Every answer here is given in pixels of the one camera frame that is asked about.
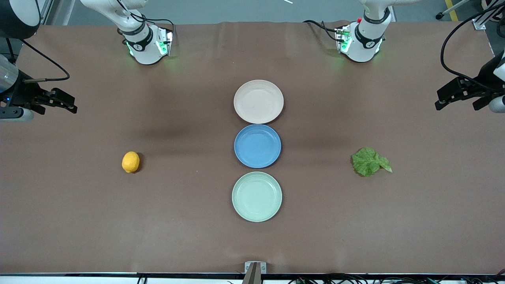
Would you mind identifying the blue plate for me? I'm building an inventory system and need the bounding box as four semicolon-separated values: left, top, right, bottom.
234;124;282;169

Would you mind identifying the pale beige plate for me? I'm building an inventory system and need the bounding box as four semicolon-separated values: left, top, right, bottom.
234;80;284;125

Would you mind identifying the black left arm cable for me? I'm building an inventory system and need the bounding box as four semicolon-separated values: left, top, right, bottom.
440;3;505;93

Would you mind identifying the green lettuce leaf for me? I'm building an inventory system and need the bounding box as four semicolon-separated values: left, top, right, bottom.
351;147;393;177

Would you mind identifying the aluminium profile frame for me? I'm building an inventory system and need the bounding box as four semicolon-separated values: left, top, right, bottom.
471;3;505;30

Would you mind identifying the black cable bundle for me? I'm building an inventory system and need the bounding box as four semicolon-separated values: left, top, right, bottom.
287;270;505;284

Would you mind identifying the metal base plate green light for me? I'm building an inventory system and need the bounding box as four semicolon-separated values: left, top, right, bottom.
335;25;352;54
156;28;174;57

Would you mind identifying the brown table cover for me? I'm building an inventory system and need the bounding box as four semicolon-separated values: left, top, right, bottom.
0;21;505;275

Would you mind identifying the pale green plate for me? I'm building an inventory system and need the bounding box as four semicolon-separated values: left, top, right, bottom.
232;172;283;222

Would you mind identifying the black base cable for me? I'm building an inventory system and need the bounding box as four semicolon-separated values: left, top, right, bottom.
303;19;340;42

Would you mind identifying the yellow lemon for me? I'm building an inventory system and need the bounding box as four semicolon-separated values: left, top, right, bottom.
122;151;140;174

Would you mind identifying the grey metal camera mount bracket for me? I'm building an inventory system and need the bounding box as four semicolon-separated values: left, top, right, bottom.
241;261;267;284

